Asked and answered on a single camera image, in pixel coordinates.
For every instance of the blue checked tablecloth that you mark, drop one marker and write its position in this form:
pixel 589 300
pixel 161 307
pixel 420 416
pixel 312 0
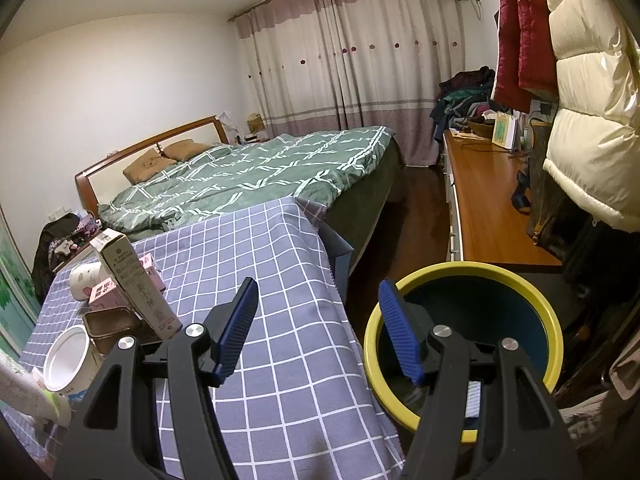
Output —
pixel 250 260

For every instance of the wooden bed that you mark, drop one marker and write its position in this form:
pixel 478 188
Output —
pixel 115 172

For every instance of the glass wardrobe door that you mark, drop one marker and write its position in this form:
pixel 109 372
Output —
pixel 12 300

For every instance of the pink white curtain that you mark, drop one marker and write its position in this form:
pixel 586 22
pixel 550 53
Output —
pixel 350 60

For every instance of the long wooden sideboard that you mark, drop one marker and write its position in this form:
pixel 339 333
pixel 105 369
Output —
pixel 485 200

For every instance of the dark red jacket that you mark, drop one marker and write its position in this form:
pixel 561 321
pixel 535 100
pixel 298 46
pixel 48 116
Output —
pixel 520 35

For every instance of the heap of mixed clothes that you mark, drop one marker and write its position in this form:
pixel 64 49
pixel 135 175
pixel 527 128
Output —
pixel 460 95

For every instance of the white paper bowl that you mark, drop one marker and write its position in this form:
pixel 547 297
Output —
pixel 67 360

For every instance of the brown foil tray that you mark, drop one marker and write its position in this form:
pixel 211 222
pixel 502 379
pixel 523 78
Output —
pixel 107 327

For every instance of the brown pillow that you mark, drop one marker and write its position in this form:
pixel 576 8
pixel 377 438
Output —
pixel 187 150
pixel 147 165

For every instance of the yellow-rimmed dark bin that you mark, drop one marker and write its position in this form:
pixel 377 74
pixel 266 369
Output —
pixel 470 305

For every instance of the pile of dark clothes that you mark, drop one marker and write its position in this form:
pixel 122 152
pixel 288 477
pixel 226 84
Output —
pixel 50 245

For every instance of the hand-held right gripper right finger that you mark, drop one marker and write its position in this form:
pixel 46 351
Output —
pixel 400 335

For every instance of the cream puffer jacket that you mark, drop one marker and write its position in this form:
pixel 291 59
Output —
pixel 590 110

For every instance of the tall beige carton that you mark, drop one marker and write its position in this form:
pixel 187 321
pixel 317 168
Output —
pixel 135 280

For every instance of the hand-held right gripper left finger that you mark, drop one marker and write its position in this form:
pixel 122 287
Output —
pixel 235 330

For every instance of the green checked duvet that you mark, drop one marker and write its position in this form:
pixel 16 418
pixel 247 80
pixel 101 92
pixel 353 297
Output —
pixel 275 165

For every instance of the green white desk card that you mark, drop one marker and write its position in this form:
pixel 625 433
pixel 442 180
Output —
pixel 502 132

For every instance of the spotted paper cup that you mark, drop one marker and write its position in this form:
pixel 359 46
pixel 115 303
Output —
pixel 85 280

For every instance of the dark wicker bowl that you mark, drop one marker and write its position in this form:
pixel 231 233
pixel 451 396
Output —
pixel 480 127

